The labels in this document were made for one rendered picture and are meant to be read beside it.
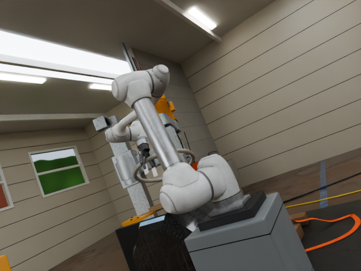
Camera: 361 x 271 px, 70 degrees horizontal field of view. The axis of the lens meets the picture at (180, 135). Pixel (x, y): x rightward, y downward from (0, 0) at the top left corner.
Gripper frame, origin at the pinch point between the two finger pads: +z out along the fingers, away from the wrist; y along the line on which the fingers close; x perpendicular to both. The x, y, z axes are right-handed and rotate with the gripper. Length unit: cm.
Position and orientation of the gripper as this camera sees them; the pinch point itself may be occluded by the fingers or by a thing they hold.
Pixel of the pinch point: (150, 172)
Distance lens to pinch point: 176.1
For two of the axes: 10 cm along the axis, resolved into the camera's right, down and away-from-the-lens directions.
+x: -8.2, 4.9, 3.0
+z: 3.1, 8.2, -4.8
